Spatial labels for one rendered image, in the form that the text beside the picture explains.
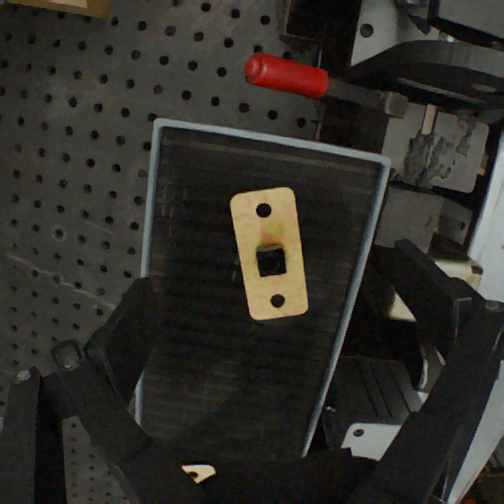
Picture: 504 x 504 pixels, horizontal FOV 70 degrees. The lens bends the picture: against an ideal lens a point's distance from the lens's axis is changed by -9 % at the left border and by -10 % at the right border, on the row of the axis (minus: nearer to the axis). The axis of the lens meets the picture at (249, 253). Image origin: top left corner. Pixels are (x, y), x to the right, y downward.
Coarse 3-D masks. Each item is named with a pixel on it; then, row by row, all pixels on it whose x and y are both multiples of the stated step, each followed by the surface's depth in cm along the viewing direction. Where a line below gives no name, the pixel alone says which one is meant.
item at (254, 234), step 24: (264, 192) 23; (288, 192) 23; (240, 216) 24; (288, 216) 24; (240, 240) 24; (264, 240) 24; (288, 240) 24; (264, 264) 24; (288, 264) 25; (264, 288) 25; (288, 288) 25; (264, 312) 26; (288, 312) 26
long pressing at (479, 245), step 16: (496, 144) 37; (496, 160) 38; (496, 176) 38; (480, 192) 40; (496, 192) 38; (480, 208) 40; (496, 208) 39; (480, 224) 40; (496, 224) 40; (464, 240) 42; (480, 240) 40; (496, 240) 41; (480, 256) 41; (496, 256) 41; (496, 272) 42; (480, 288) 43; (496, 288) 43; (496, 384) 47; (496, 400) 48; (496, 416) 49; (480, 432) 50; (496, 432) 51; (480, 448) 52; (464, 464) 53; (480, 464) 53; (464, 480) 54
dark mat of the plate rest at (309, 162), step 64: (192, 192) 24; (320, 192) 23; (192, 256) 25; (320, 256) 25; (192, 320) 26; (256, 320) 26; (320, 320) 26; (192, 384) 28; (256, 384) 28; (320, 384) 28; (192, 448) 31; (256, 448) 30
